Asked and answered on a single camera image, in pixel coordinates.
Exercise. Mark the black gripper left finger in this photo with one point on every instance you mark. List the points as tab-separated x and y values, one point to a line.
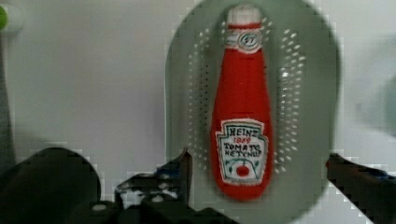
170	182

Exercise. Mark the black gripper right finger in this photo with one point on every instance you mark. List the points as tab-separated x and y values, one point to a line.
371	190

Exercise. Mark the red plush ketchup bottle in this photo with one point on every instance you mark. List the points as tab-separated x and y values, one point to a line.
241	136

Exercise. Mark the grey oval strainer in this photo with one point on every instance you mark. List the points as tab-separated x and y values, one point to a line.
302	69

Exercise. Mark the black cylinder lower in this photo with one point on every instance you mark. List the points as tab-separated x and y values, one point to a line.
47	187

